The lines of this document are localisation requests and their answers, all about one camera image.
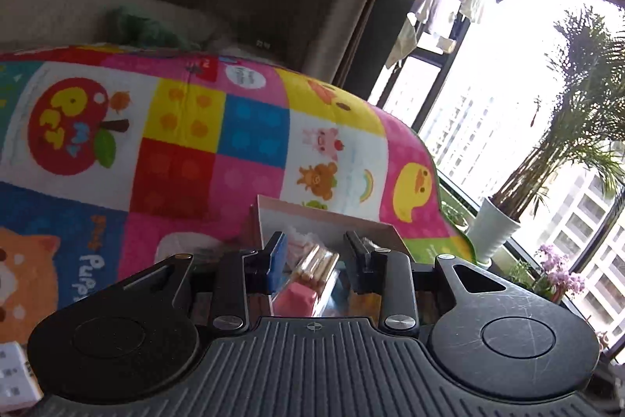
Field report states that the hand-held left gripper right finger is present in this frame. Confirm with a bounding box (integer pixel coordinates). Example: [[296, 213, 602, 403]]
[[344, 231, 509, 331]]

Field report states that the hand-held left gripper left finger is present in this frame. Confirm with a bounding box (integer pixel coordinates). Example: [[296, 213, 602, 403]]
[[120, 231, 289, 332]]

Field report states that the pink cardboard box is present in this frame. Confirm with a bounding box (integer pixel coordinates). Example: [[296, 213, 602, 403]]
[[249, 195, 416, 268]]

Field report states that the small green potted plant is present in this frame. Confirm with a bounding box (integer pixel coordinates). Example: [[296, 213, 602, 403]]
[[439, 202, 470, 234]]

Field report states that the colourful cartoon play mat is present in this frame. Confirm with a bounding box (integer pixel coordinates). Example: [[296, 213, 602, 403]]
[[0, 46, 477, 344]]

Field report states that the palm in white pot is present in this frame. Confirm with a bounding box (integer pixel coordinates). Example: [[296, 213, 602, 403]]
[[466, 4, 625, 265]]

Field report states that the pink flowering plant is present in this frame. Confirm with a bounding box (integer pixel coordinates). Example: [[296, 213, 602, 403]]
[[508, 243, 587, 305]]

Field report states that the cream hanging cloth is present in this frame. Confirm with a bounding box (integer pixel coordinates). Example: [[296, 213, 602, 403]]
[[385, 13, 421, 69]]

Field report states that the teal cloth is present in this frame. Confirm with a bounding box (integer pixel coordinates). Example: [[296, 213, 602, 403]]
[[106, 5, 198, 50]]

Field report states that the small white box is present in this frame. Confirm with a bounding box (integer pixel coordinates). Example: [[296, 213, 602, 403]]
[[0, 341, 44, 404]]

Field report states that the light grey sofa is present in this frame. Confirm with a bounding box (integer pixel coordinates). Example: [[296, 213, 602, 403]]
[[0, 0, 240, 56]]

